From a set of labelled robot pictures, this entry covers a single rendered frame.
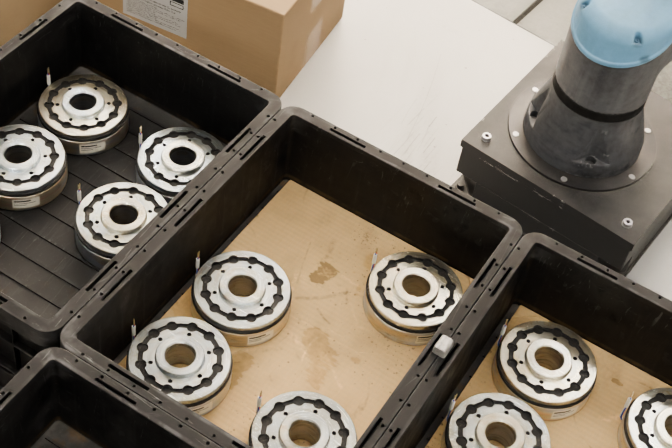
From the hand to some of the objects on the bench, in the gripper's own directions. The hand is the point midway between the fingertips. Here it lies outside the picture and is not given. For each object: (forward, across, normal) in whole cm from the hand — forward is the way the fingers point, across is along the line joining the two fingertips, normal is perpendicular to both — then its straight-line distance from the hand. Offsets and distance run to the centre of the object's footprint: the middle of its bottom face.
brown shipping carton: (+41, -102, -14) cm, 111 cm away
